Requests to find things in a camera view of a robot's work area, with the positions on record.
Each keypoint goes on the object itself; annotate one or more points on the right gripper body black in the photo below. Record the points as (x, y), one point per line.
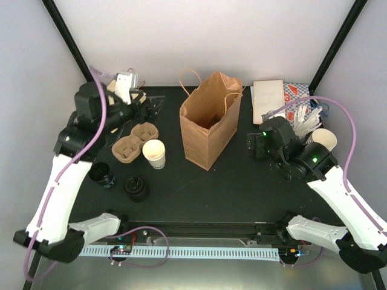
(261, 151)

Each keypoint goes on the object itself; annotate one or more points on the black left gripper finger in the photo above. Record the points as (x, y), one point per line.
(156, 99)
(155, 111)

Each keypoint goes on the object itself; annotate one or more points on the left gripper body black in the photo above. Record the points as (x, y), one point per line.
(143, 117)

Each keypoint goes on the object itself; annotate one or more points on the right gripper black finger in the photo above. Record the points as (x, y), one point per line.
(251, 149)
(251, 137)

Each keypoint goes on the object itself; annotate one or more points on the white paper cup black print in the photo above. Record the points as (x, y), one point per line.
(154, 151)

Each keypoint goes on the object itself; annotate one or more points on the brown kraft paper bag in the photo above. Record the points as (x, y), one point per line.
(209, 118)

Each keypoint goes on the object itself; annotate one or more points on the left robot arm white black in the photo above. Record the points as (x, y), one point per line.
(97, 122)

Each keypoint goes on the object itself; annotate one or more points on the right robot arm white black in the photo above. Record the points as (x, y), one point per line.
(361, 240)

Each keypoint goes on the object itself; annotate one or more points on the stacked pulp cup carriers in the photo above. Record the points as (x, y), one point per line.
(128, 148)

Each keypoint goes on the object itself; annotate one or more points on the white paper bag brown trim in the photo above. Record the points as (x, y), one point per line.
(267, 96)

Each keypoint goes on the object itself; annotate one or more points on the bundle of white straws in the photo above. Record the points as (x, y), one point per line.
(303, 124)

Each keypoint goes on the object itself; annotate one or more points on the blue checkered paper bag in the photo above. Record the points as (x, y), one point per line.
(294, 91)

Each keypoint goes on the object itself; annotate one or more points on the stack of white paper cups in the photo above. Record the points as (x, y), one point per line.
(324, 137)

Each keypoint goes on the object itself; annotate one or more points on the black lid stack left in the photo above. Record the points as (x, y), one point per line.
(136, 188)

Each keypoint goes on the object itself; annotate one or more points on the black cup with blue band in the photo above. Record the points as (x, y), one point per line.
(101, 174)

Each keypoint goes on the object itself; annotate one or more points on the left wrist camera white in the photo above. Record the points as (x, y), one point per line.
(125, 83)

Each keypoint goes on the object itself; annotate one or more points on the tan paper bag with handles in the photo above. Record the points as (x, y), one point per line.
(118, 112)

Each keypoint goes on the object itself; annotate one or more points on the light blue cable duct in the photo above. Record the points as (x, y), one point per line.
(181, 252)

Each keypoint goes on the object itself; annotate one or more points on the black frame post left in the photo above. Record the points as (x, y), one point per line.
(67, 37)

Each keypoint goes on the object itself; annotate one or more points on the black frame post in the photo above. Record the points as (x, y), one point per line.
(67, 37)
(344, 30)

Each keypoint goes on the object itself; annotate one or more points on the black frame post right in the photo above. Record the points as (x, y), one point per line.
(344, 30)

